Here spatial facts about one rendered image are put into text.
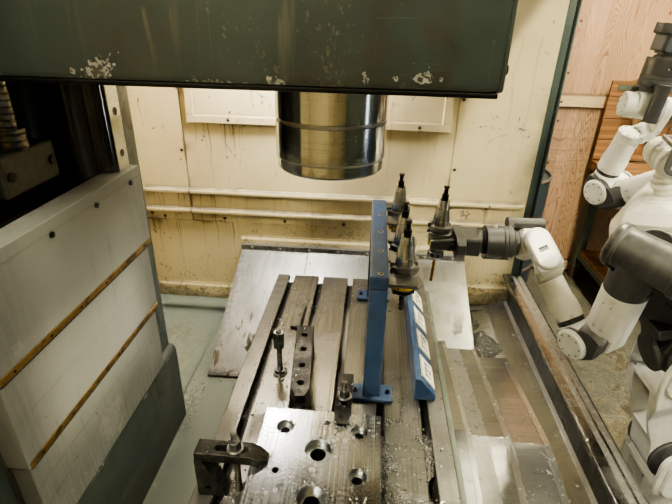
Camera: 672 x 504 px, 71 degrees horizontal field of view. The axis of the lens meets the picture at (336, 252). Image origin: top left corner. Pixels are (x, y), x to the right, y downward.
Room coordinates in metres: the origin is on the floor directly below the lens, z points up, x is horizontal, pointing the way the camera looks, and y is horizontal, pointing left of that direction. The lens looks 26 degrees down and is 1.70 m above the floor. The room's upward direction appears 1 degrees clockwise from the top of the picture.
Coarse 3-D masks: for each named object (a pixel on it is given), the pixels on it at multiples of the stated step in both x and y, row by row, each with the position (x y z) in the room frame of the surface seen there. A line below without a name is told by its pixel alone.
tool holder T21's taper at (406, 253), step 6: (402, 234) 0.91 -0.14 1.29; (402, 240) 0.90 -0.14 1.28; (408, 240) 0.89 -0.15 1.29; (402, 246) 0.90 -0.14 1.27; (408, 246) 0.89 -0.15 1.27; (402, 252) 0.89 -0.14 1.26; (408, 252) 0.89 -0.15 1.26; (414, 252) 0.90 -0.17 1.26; (396, 258) 0.90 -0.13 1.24; (402, 258) 0.89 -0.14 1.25; (408, 258) 0.89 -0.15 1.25; (414, 258) 0.90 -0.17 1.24; (396, 264) 0.90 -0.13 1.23; (402, 264) 0.89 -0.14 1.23; (408, 264) 0.89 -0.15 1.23; (414, 264) 0.90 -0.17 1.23
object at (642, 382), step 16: (640, 368) 1.03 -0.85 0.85; (640, 384) 1.03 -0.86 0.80; (656, 384) 0.97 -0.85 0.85; (640, 400) 1.03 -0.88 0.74; (656, 400) 0.92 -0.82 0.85; (640, 416) 1.01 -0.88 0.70; (656, 416) 0.93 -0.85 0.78; (640, 432) 0.99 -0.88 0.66; (656, 432) 0.94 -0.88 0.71; (640, 448) 0.98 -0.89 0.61; (656, 448) 0.94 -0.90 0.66; (656, 464) 0.92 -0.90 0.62
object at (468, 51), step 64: (0, 0) 0.59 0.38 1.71; (64, 0) 0.59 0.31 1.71; (128, 0) 0.58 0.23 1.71; (192, 0) 0.58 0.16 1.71; (256, 0) 0.57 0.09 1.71; (320, 0) 0.57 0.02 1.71; (384, 0) 0.56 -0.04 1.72; (448, 0) 0.56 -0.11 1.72; (512, 0) 0.56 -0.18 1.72; (0, 64) 0.60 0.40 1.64; (64, 64) 0.59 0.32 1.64; (128, 64) 0.58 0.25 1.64; (192, 64) 0.58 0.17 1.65; (256, 64) 0.57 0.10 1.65; (320, 64) 0.57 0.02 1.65; (384, 64) 0.56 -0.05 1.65; (448, 64) 0.56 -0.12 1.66
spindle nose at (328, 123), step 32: (288, 96) 0.64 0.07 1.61; (320, 96) 0.61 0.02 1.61; (352, 96) 0.62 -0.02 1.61; (384, 96) 0.66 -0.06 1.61; (288, 128) 0.64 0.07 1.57; (320, 128) 0.62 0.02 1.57; (352, 128) 0.62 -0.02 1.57; (384, 128) 0.66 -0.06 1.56; (288, 160) 0.64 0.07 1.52; (320, 160) 0.61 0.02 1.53; (352, 160) 0.62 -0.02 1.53
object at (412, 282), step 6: (390, 276) 0.87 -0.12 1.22; (396, 276) 0.87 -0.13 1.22; (402, 276) 0.87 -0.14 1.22; (408, 276) 0.87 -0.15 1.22; (414, 276) 0.87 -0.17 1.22; (390, 282) 0.84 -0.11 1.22; (396, 282) 0.84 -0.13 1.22; (402, 282) 0.84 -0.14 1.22; (408, 282) 0.84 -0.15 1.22; (414, 282) 0.84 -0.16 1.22; (420, 282) 0.85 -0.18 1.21; (402, 288) 0.83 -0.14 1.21; (408, 288) 0.83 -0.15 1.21; (414, 288) 0.83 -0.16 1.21
